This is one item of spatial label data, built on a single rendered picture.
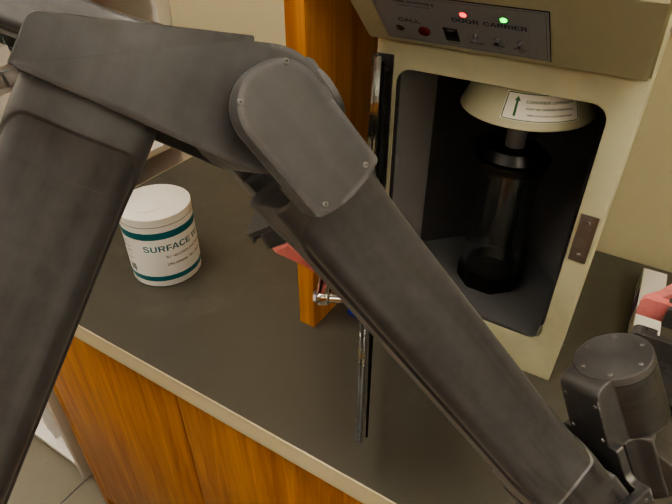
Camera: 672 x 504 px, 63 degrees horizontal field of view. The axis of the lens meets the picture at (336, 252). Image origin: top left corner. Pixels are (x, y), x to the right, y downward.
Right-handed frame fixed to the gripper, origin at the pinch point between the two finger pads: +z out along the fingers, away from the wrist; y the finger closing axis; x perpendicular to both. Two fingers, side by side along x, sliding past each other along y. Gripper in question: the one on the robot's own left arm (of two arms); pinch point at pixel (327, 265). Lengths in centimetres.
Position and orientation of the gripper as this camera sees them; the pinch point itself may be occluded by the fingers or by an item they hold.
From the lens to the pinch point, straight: 64.6
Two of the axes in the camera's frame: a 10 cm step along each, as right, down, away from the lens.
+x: -0.8, 5.8, -8.1
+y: -8.9, 3.2, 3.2
